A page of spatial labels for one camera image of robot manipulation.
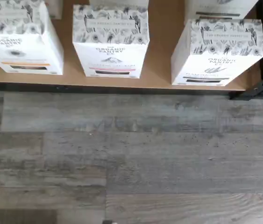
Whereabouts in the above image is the white box green strip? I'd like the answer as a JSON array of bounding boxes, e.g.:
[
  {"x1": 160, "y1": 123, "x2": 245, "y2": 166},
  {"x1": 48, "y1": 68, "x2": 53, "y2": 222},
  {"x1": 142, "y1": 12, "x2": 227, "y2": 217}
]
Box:
[
  {"x1": 184, "y1": 0, "x2": 260, "y2": 21},
  {"x1": 171, "y1": 18, "x2": 263, "y2": 86}
]

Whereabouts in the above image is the wood shelf board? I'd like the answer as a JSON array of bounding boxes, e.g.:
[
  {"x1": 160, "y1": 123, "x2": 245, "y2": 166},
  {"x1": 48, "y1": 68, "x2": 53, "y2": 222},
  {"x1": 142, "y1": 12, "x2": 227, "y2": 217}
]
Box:
[{"x1": 0, "y1": 0, "x2": 263, "y2": 92}]

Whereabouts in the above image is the white box pink strip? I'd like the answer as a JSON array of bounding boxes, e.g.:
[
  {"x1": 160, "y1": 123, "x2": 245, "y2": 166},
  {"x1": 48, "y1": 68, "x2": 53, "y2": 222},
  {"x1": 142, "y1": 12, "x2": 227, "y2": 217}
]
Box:
[
  {"x1": 89, "y1": 0, "x2": 149, "y2": 12},
  {"x1": 72, "y1": 4, "x2": 150, "y2": 79}
]

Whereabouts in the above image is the white box orange strip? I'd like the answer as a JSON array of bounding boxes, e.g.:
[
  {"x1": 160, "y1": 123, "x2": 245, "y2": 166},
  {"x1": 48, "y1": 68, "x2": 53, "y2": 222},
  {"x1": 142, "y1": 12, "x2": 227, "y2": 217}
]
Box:
[
  {"x1": 44, "y1": 0, "x2": 63, "y2": 20},
  {"x1": 0, "y1": 0, "x2": 64, "y2": 76}
]

